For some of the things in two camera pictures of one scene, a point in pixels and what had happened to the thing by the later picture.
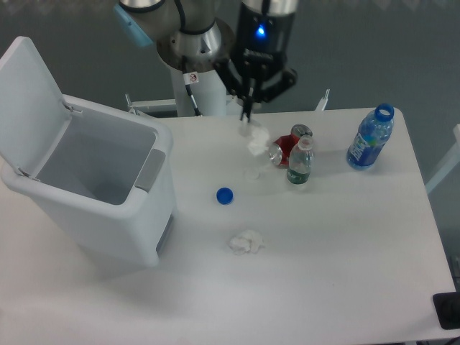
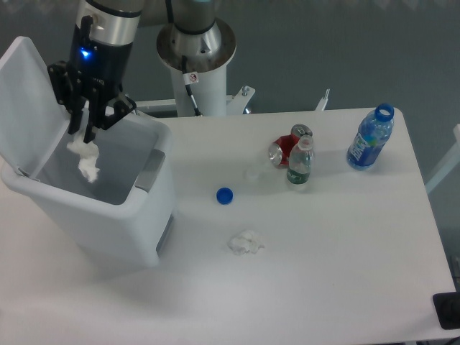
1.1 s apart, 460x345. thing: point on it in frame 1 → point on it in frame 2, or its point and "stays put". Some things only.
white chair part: [451, 162] stays put
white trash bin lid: [33, 114] stays put
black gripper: [256, 70] → [93, 79]
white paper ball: [259, 143] → [88, 153]
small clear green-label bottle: [300, 160] stays put
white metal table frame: [233, 103] stays put
